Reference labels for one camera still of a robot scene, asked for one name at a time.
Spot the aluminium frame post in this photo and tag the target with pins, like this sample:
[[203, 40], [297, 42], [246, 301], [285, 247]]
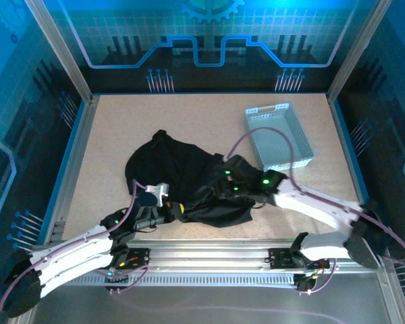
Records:
[[65, 57], [356, 50]]

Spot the steel plate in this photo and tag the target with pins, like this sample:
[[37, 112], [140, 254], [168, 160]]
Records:
[[189, 317]]

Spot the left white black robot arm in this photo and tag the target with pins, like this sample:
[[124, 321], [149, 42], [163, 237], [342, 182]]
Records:
[[71, 266]]

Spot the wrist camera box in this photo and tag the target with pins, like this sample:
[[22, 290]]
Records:
[[157, 192], [227, 157]]

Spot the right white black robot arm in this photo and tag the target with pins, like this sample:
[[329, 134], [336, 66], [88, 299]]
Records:
[[324, 244]]

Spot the aluminium side rail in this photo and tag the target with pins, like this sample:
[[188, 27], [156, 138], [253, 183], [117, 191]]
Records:
[[79, 152]]

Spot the blue table edge strip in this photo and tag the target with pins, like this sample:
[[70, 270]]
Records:
[[350, 148]]

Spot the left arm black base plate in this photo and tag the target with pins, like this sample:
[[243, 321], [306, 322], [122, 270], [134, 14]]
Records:
[[141, 262]]

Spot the black t-shirt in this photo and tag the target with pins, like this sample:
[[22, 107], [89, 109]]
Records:
[[175, 162]]

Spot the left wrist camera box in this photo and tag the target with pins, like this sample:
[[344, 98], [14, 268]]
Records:
[[157, 192]]

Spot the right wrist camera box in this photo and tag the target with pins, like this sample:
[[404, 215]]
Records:
[[227, 157]]

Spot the aluminium mounting rail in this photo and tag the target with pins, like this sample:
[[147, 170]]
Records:
[[206, 253]]

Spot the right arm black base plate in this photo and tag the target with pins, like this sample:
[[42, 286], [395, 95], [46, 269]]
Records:
[[280, 258]]

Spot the light blue perforated plastic basket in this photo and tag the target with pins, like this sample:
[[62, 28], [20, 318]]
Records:
[[273, 148]]

